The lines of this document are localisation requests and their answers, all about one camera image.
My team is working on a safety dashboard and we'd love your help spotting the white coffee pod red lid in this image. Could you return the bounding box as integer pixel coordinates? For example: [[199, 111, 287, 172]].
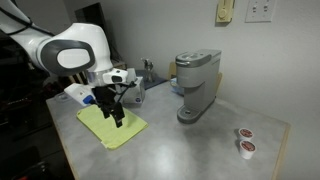
[[237, 127, 255, 141], [238, 139, 258, 161]]

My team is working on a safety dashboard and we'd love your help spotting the metal jar with tools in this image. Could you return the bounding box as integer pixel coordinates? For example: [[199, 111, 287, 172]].
[[140, 57, 155, 84]]

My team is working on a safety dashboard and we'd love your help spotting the yellow-green microfibre towel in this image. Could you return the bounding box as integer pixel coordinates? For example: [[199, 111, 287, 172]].
[[76, 103, 150, 151]]

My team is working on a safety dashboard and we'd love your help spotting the black equipment cart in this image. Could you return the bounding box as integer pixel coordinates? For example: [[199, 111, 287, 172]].
[[0, 33, 48, 134]]

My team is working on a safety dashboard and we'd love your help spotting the light wooden frame furniture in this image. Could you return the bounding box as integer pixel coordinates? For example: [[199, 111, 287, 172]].
[[111, 59, 128, 71]]

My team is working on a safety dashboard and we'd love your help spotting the beige wall thermostat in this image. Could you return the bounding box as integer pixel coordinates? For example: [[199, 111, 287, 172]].
[[215, 0, 236, 24]]

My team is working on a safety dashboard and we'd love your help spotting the small round grey base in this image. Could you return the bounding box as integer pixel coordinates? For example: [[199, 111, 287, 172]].
[[54, 92, 73, 103]]

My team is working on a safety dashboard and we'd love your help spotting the dark blue cloth mat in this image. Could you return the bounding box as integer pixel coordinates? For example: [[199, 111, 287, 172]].
[[134, 68, 168, 91]]

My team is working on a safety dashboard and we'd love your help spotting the black monitor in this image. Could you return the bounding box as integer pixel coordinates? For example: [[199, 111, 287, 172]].
[[74, 2, 118, 61]]

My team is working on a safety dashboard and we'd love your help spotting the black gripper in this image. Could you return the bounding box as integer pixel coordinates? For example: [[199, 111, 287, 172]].
[[92, 84, 126, 129]]

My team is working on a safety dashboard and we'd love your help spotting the white light switch plate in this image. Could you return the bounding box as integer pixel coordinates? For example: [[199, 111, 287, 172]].
[[244, 0, 278, 24]]

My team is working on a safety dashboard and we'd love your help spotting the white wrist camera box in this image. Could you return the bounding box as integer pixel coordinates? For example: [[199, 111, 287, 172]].
[[63, 82, 99, 107]]

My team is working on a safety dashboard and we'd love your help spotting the grey tissue box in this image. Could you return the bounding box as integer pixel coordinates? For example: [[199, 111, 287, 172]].
[[119, 75, 146, 106]]

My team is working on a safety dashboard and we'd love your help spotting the grey pod coffee machine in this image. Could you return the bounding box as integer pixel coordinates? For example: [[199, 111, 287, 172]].
[[174, 48, 223, 125]]

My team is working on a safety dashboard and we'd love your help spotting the white tissue sheet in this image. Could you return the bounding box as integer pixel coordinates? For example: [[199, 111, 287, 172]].
[[124, 67, 138, 81]]

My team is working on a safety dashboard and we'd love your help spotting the box of blue face masks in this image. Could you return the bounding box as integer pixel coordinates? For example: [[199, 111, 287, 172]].
[[169, 76, 185, 98]]

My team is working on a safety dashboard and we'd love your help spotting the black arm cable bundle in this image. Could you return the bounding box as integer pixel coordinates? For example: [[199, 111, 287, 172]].
[[0, 5, 56, 37]]

